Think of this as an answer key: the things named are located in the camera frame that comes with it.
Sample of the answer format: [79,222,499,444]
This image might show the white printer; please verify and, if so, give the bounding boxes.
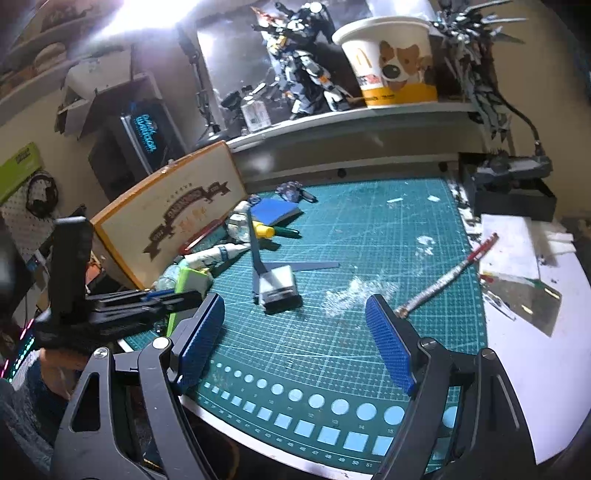
[65,60,139,102]

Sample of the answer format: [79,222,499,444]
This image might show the green cutting mat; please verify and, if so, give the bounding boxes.
[117,178,490,474]

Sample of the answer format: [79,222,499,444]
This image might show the black headphones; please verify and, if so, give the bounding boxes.
[25,173,58,217]

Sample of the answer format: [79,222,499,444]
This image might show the green package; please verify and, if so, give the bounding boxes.
[0,143,42,204]

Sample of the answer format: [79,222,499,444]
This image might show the black computer case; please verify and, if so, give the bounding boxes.
[88,108,185,199]

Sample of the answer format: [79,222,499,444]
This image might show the metal file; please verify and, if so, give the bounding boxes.
[394,233,499,319]

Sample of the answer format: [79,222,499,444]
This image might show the black box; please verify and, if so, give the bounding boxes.
[471,178,558,222]

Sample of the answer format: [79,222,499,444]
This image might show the black winged model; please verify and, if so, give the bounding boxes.
[429,0,529,144]

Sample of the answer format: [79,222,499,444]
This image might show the white pegboard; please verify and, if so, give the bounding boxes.
[0,198,61,278]

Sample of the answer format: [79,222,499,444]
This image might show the clear glass bottle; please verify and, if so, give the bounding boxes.
[242,95,271,132]

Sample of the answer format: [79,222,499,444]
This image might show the person's left forearm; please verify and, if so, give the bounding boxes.
[0,348,84,462]

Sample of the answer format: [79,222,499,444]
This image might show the clear bottle yellow cap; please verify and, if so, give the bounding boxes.
[226,215,275,245]

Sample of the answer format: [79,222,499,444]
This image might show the black desk lamp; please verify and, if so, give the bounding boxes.
[111,0,229,148]

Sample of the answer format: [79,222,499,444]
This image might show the white plastic bottle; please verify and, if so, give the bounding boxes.
[182,242,252,271]

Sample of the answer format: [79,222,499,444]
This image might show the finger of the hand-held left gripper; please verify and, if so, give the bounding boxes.
[85,290,204,312]
[92,308,181,326]

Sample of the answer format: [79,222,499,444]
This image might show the brown cardboard box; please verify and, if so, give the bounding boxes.
[90,141,247,289]

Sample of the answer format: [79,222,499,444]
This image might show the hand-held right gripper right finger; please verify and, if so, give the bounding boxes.
[365,294,529,480]

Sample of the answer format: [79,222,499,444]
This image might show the white foam piece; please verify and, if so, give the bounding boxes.
[538,228,575,254]

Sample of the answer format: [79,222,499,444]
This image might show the light green block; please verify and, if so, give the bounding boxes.
[168,268,214,333]

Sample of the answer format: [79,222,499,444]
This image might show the white desktop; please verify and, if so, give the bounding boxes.
[115,166,591,480]

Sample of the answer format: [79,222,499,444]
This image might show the blue sanding block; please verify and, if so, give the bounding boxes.
[249,196,301,227]

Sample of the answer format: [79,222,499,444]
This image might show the white blue robot model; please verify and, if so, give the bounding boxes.
[252,0,365,116]

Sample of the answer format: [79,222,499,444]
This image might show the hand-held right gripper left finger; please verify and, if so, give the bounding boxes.
[53,293,227,480]

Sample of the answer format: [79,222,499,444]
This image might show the white paper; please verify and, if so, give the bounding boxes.
[480,213,541,287]

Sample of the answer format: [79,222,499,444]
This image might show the grey model stand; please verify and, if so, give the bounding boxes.
[478,154,553,181]

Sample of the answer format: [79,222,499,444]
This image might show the grey white block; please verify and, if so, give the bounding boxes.
[255,264,303,315]

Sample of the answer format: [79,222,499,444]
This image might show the small dark robot figure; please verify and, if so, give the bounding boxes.
[221,83,252,121]

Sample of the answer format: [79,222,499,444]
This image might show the white desk shelf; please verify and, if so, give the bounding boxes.
[226,99,481,178]

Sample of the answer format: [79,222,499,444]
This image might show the dog print paper bucket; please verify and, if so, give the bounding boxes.
[332,16,438,109]

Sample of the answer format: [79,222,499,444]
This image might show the small toy ship model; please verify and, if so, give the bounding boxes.
[276,181,318,204]

